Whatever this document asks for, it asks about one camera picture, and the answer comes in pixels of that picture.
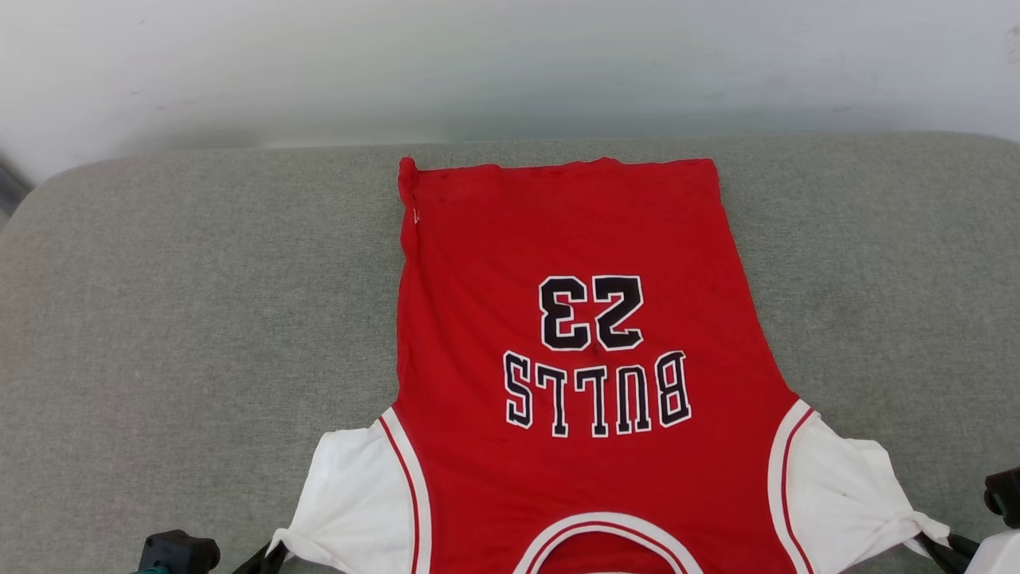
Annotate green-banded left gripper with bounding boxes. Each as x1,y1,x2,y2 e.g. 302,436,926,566
131,541,288,574

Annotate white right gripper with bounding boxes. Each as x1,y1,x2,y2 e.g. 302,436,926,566
915,529,1020,574

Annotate red Bulls basketball jersey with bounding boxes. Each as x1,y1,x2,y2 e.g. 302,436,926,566
267,155,953,574

